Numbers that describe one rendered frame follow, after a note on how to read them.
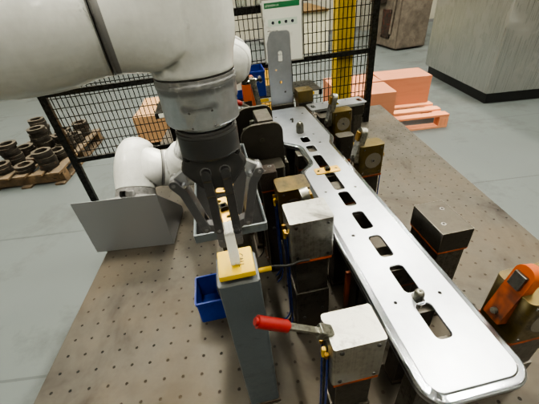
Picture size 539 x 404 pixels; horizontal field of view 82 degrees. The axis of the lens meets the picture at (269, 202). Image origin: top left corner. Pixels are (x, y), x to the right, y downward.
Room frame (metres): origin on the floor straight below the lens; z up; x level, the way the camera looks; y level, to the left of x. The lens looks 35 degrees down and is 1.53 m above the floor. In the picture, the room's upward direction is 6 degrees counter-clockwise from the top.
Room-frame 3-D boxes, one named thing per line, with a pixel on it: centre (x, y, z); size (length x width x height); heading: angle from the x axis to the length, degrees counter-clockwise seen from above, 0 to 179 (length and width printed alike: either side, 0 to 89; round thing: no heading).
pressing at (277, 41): (1.62, -0.12, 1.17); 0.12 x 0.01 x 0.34; 97
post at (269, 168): (0.78, 0.00, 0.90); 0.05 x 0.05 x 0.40; 7
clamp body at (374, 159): (0.98, -0.38, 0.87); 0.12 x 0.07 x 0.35; 97
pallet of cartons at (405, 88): (3.66, -1.46, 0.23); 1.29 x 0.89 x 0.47; 88
